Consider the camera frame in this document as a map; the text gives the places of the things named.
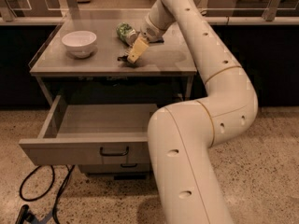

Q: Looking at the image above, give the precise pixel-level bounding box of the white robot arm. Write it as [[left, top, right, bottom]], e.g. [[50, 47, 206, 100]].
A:
[[129, 0, 258, 224]]

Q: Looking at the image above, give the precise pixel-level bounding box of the lower grey drawer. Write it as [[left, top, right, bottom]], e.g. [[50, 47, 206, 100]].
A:
[[78, 163, 150, 175]]

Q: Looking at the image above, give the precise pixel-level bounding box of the left background desk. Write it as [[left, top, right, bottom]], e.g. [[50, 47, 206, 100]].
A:
[[7, 0, 62, 17]]

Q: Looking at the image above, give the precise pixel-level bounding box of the green crushed soda can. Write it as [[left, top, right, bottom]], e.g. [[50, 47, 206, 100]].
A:
[[116, 22, 138, 46]]

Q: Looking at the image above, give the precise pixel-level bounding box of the black looped cable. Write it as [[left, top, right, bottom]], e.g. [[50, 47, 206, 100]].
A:
[[19, 165, 56, 203]]

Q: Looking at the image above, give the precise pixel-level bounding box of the black floor plug device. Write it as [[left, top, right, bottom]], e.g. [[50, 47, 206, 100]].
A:
[[15, 204, 35, 224]]

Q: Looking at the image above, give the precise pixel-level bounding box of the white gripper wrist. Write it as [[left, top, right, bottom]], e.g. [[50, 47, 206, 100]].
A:
[[127, 16, 167, 63]]

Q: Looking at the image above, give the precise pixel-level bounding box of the white ceramic bowl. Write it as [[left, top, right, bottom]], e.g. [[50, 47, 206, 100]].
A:
[[62, 31, 97, 58]]

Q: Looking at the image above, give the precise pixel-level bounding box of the background desk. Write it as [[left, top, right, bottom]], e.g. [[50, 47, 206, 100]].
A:
[[7, 0, 62, 17], [206, 0, 299, 17]]

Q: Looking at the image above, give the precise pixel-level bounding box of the black drawer handle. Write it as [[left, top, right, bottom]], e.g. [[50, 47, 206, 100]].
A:
[[99, 147, 130, 157], [121, 163, 137, 168]]

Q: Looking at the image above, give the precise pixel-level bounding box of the grey cabinet with counter top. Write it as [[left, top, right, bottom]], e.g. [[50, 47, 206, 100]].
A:
[[28, 8, 198, 182]]

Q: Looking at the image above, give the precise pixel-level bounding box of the black straight cable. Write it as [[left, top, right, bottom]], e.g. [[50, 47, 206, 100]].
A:
[[51, 164, 77, 224]]

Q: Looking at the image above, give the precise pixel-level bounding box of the blue snack bar wrapper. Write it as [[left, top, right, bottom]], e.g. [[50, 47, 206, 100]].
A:
[[151, 37, 164, 43]]

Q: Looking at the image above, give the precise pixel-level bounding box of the open grey top drawer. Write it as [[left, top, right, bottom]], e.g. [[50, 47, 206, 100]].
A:
[[20, 95, 157, 165]]

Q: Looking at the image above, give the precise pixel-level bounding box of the black top drawer handle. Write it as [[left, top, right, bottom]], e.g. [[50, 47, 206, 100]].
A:
[[99, 147, 130, 157]]

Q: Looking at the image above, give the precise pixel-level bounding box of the black lower drawer handle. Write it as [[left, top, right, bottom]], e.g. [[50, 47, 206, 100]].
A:
[[121, 163, 137, 168]]

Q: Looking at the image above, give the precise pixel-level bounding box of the right background desk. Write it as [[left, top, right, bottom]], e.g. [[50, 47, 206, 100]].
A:
[[206, 0, 299, 17]]

